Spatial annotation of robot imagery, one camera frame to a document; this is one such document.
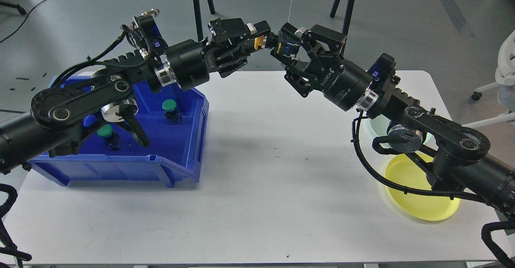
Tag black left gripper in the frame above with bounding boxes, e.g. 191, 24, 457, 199
165, 18, 271, 91

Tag black tripod left legs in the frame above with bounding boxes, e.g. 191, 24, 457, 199
189, 0, 216, 43

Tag green push button rear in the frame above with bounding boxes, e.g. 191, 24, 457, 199
162, 99, 182, 125

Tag black tripod right legs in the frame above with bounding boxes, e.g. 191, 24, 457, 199
329, 0, 359, 55

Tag light green plate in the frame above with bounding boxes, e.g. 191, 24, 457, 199
367, 115, 431, 155

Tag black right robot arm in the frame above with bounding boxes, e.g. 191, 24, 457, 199
272, 23, 514, 229

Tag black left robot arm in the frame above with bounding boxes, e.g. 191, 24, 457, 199
1, 9, 272, 174

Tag black floor cable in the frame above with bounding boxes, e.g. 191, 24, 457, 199
0, 0, 109, 45

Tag yellow push button front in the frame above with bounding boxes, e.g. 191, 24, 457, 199
253, 35, 294, 56

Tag white office chair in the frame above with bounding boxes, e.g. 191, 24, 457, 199
464, 31, 515, 129

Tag yellow plate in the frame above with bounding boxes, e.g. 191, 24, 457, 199
384, 152, 460, 221

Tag green push button front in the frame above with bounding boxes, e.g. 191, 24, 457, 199
96, 124, 122, 151

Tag blue plastic storage bin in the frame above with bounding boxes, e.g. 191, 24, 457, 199
30, 82, 208, 188

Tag black tripod legs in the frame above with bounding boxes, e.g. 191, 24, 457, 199
329, 0, 359, 55
189, 0, 216, 43

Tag green push button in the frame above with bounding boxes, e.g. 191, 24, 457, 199
162, 99, 182, 125
96, 124, 122, 151

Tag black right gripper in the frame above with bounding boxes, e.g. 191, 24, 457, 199
278, 23, 372, 111

